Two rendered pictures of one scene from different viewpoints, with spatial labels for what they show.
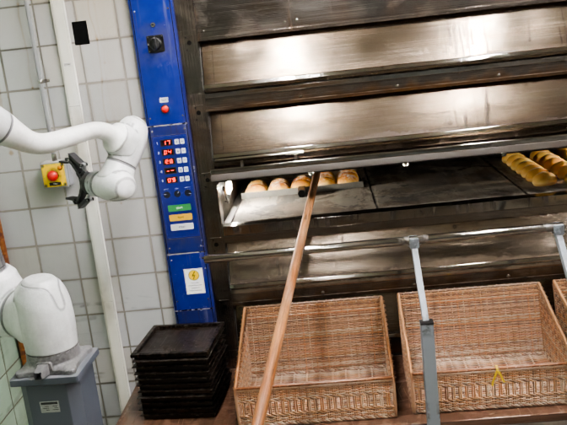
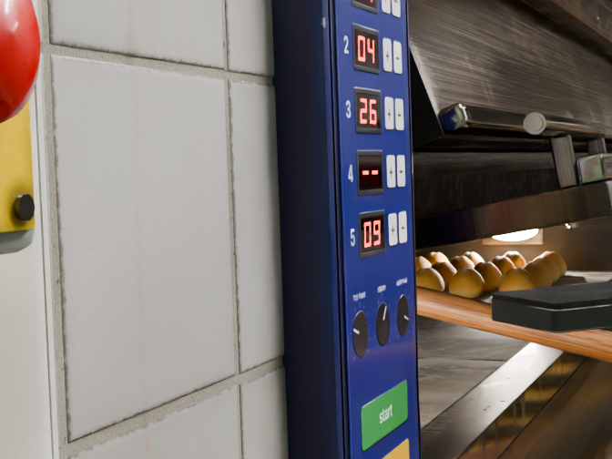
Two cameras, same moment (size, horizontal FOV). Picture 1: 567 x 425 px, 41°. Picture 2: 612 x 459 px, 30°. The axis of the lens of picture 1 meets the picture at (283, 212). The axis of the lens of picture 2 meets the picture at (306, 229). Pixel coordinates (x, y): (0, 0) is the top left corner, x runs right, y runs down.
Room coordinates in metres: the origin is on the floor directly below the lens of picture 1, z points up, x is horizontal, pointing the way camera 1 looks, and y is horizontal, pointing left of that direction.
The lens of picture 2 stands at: (2.72, 1.06, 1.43)
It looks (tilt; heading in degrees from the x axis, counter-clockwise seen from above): 3 degrees down; 288
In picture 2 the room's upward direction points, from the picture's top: 2 degrees counter-clockwise
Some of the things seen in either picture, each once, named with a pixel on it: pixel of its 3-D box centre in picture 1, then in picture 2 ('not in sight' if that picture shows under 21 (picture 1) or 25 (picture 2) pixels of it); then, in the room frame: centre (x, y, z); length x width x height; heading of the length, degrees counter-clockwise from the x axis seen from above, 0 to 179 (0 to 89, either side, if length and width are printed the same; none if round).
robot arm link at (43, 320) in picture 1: (42, 311); not in sight; (2.17, 0.74, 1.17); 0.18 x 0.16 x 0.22; 57
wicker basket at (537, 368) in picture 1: (480, 343); not in sight; (2.58, -0.66, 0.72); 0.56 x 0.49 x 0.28; 85
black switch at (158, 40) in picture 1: (153, 37); not in sight; (2.87, 0.40, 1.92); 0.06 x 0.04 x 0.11; 86
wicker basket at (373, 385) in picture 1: (314, 357); not in sight; (2.62, -0.05, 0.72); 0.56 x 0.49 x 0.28; 85
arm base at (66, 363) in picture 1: (51, 357); not in sight; (2.14, 0.74, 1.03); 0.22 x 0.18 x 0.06; 175
